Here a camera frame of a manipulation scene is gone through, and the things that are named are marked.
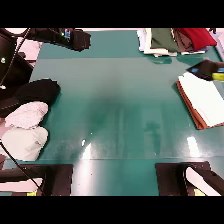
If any black garment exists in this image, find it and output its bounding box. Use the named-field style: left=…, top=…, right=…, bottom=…
left=0, top=78, right=62, bottom=118

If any orange garment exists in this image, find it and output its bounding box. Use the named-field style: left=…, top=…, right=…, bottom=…
left=175, top=79, right=224, bottom=131

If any speckled white garment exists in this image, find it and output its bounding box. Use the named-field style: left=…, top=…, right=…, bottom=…
left=4, top=101, right=50, bottom=130

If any dark green garment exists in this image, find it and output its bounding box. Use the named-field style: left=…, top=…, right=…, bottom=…
left=150, top=28, right=180, bottom=53

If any white folded garment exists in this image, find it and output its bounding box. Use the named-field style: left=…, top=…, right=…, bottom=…
left=177, top=71, right=224, bottom=129

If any cream garment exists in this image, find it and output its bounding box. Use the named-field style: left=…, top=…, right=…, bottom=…
left=0, top=126, right=50, bottom=162

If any brown garment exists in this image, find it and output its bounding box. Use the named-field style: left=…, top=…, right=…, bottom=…
left=172, top=29, right=195, bottom=53

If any red garment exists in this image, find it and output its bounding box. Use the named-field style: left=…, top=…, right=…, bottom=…
left=175, top=28, right=218, bottom=52

